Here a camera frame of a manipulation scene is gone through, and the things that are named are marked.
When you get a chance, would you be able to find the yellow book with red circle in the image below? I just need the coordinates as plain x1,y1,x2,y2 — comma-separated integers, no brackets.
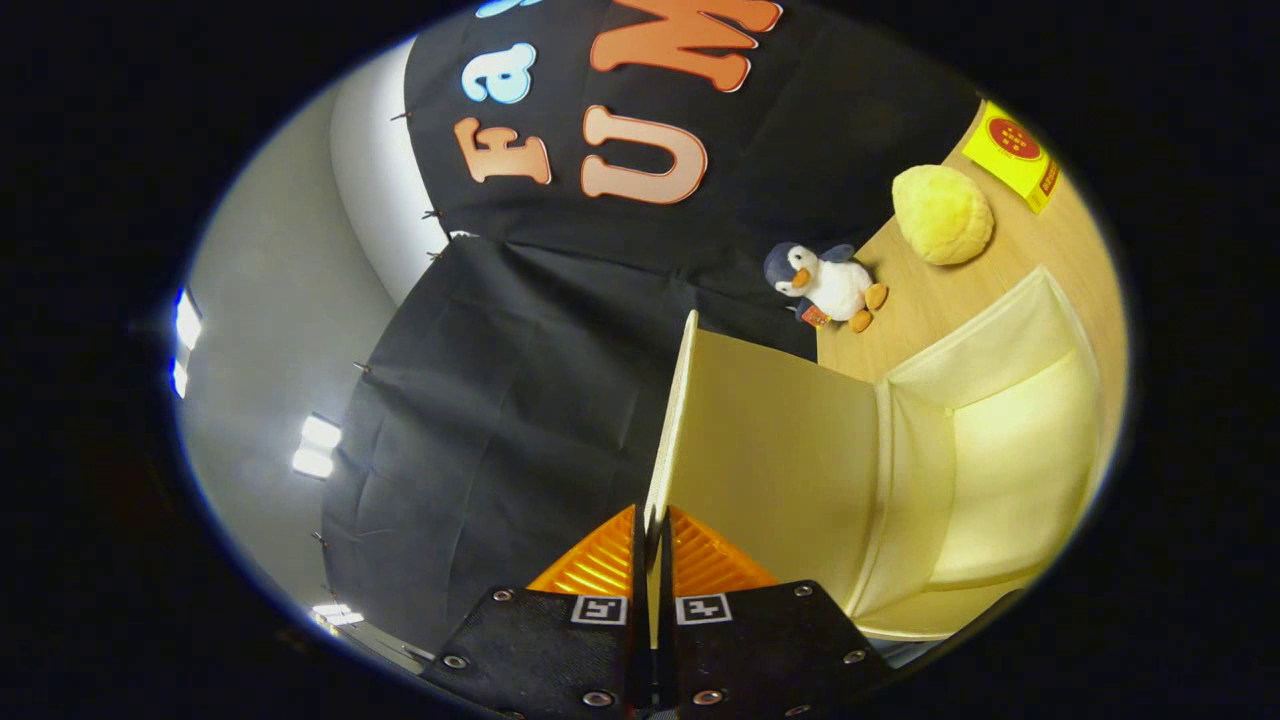
962,99,1061,215

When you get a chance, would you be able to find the yellow round plush ball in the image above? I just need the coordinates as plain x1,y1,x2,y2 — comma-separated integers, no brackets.
891,164,996,267

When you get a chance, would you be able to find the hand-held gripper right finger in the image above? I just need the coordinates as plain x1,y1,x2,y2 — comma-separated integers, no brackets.
655,505,893,720

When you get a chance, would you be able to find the beige storage box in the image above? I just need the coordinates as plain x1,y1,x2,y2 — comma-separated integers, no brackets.
645,265,1106,643

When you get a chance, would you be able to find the penguin plush toy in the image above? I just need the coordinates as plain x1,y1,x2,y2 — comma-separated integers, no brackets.
763,241,889,334

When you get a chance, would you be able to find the black backdrop cloth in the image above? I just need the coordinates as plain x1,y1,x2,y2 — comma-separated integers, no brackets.
320,0,986,656

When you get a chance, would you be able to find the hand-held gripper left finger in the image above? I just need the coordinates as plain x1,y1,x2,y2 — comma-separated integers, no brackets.
418,503,656,720

